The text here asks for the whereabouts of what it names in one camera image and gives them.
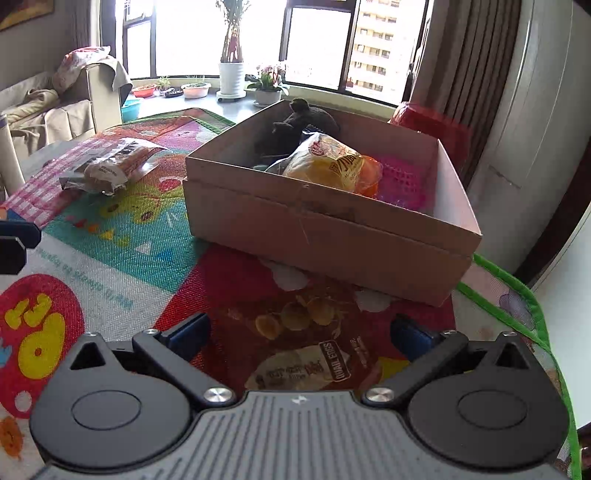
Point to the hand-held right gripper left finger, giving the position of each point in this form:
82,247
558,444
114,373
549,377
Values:
190,330

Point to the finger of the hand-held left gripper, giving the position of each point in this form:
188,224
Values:
10,256
21,230

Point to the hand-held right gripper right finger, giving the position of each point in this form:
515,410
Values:
415,337

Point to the clear quail egg packet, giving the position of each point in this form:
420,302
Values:
300,364

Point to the cardboard box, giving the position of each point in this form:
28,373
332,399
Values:
323,249

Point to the pink plastic mesh basket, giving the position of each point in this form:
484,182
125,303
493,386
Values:
406,184

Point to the yellow snack packet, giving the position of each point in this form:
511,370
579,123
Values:
323,161

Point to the dark round plush toy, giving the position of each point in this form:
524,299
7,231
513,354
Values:
277,141

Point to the brown plush toy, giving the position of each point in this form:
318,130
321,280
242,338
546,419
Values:
314,115

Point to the colourful printed play mat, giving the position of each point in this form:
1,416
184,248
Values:
115,258

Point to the brown bread snack packet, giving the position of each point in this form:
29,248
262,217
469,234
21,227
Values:
106,170

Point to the beige armchair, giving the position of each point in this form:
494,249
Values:
46,115

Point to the teal plastic basin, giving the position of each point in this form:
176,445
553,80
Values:
131,110

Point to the floral cloth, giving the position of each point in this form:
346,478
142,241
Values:
78,64

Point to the red planter bowl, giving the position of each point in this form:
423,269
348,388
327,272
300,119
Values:
144,90

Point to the dark small dish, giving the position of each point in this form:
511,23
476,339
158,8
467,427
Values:
173,93

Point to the red plastic stool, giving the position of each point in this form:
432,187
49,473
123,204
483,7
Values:
429,124

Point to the white planter bowl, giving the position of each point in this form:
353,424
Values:
196,90

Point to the white standing air conditioner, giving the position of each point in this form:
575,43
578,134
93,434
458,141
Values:
521,138

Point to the pink flowers in white pot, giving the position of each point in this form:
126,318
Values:
268,97

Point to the tall plant in white vase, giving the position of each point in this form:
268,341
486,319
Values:
231,78

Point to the brown striped curtain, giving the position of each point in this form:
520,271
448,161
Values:
466,69

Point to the dark framed window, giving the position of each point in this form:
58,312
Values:
286,41

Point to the dark wooden door frame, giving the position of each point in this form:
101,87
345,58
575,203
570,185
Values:
549,249

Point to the framed wall picture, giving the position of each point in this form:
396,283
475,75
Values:
14,11

